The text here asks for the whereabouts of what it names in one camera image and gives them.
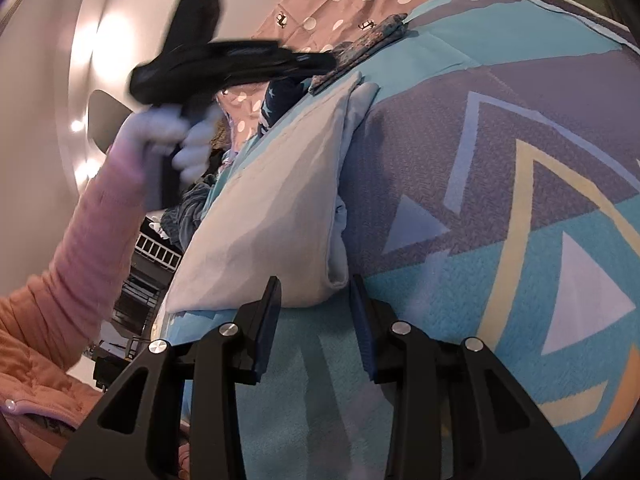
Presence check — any folded grey patterned cloth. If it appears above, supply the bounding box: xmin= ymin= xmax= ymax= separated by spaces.
xmin=308 ymin=13 xmax=409 ymax=96

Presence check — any person's left hand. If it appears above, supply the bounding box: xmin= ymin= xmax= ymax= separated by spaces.
xmin=117 ymin=104 xmax=224 ymax=187

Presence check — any navy star print garment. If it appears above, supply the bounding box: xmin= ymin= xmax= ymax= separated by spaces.
xmin=257 ymin=77 xmax=309 ymax=132

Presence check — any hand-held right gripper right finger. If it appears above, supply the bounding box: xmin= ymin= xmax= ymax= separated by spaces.
xmin=350 ymin=274 xmax=583 ymax=480

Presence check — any person's orange jacket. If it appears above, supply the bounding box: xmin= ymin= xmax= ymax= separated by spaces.
xmin=0 ymin=280 xmax=192 ymax=480

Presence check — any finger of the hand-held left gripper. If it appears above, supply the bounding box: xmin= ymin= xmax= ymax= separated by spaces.
xmin=272 ymin=49 xmax=338 ymax=81

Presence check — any light grey garment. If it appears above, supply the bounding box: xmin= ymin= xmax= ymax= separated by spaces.
xmin=165 ymin=70 xmax=379 ymax=312

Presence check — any teal and purple patterned blanket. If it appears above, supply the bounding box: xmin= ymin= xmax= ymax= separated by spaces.
xmin=150 ymin=0 xmax=640 ymax=480

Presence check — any black metal rack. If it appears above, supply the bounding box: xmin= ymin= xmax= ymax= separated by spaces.
xmin=92 ymin=259 xmax=173 ymax=392

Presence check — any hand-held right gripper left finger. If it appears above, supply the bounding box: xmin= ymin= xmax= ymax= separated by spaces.
xmin=52 ymin=276 xmax=282 ymax=480

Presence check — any person's left forearm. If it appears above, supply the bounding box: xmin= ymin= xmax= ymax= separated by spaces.
xmin=39 ymin=132 xmax=152 ymax=367

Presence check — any white slatted rail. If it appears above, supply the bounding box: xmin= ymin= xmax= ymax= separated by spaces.
xmin=134 ymin=231 xmax=182 ymax=272

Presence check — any pile of blue clothes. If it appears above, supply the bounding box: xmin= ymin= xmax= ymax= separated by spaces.
xmin=162 ymin=180 xmax=222 ymax=257

